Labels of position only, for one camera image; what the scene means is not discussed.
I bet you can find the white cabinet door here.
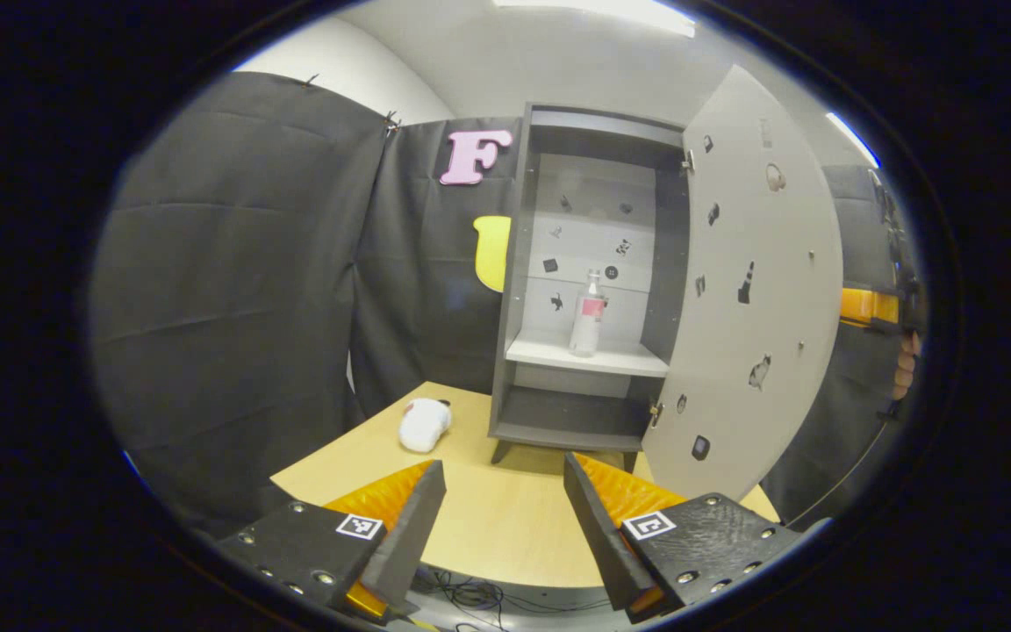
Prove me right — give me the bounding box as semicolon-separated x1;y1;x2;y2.
642;63;846;503

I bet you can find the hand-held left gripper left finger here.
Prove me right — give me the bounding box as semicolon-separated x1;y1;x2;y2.
216;458;449;620

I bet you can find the clear bottle with pink label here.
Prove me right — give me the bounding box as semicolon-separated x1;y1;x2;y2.
569;269;607;359

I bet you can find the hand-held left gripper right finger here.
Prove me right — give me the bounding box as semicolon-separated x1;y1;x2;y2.
563;452;809;626

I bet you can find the white soft cloth bundle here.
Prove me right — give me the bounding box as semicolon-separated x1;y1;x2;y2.
398;398;454;455

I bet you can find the dark grey cabinet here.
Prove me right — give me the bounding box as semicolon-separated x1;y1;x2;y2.
488;104;691;475

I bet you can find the black backdrop cloth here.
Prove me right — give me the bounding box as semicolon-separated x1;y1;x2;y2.
89;70;923;541

